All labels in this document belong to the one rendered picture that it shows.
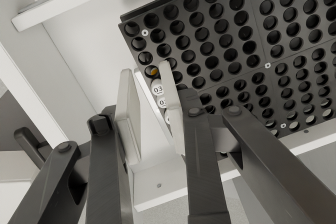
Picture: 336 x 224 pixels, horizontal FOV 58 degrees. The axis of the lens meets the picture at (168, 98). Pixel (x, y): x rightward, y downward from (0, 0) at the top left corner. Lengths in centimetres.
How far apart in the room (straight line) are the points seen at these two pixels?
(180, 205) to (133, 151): 155
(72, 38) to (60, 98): 7
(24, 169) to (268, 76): 35
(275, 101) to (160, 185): 17
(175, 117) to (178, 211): 160
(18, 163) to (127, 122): 36
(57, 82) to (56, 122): 5
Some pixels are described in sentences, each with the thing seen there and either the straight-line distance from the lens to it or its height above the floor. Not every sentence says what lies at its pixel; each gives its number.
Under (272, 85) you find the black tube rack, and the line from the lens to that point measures 31.
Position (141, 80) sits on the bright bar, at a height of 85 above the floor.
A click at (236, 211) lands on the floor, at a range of 183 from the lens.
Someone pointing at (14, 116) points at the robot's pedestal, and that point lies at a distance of 90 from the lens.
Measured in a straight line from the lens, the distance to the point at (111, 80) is 35.
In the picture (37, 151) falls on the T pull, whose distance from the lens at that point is 32.
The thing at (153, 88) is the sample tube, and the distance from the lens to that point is 27.
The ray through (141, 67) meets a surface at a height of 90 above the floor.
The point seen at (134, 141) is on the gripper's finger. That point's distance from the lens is 16.
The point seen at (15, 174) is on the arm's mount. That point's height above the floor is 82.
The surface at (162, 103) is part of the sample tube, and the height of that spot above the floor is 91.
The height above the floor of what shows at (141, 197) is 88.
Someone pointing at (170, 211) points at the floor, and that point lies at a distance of 174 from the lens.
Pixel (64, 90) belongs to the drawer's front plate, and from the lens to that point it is 32.
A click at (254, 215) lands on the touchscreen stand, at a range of 135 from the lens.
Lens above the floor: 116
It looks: 62 degrees down
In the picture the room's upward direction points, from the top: 169 degrees clockwise
